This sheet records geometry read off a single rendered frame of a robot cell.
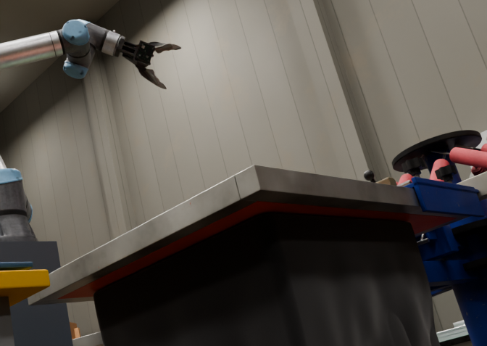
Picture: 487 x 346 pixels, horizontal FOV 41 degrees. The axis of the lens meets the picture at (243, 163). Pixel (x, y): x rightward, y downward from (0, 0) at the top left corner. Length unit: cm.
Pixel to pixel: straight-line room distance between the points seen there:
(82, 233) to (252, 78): 380
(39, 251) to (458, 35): 505
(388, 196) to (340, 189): 16
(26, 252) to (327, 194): 96
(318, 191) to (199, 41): 745
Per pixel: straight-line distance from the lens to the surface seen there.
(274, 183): 92
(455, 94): 620
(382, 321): 120
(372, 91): 663
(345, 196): 107
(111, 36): 223
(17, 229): 181
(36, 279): 105
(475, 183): 162
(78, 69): 217
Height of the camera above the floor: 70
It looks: 19 degrees up
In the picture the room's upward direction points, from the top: 15 degrees counter-clockwise
